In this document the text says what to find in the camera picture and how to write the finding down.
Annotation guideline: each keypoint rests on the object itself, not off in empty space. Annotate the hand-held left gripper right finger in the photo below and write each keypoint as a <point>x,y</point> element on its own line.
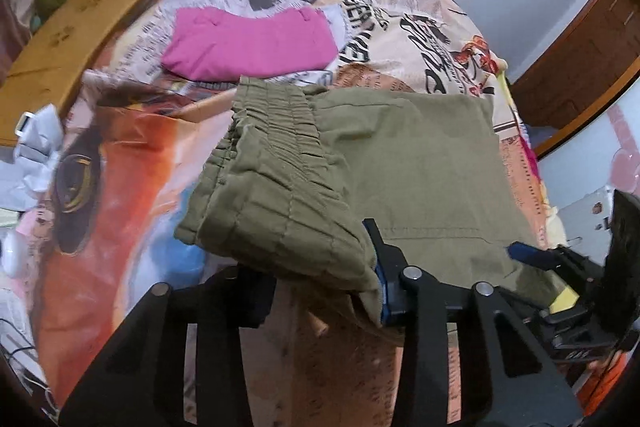
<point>395,287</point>

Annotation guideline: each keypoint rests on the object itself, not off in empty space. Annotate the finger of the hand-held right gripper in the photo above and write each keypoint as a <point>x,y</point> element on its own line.
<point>525,253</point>
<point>555,318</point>

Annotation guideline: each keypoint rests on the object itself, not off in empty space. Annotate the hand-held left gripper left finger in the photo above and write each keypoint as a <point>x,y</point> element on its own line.
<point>250,302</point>

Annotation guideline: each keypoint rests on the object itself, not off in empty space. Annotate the olive green pants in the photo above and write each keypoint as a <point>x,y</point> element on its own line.
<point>425,167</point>

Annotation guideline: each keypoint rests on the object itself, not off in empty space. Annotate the printed blanket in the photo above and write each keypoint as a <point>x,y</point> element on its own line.
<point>400,37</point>

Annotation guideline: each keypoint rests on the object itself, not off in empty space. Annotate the white crumpled cloth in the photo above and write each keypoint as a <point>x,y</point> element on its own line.
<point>45,152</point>

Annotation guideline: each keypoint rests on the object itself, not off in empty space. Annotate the pink folded garment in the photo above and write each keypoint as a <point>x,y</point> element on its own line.
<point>250,44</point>

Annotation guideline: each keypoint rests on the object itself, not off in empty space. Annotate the small white device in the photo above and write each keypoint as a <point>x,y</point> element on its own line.
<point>24,124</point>

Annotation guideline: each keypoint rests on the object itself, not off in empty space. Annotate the wooden door frame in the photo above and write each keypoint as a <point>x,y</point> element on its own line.
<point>590,117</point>

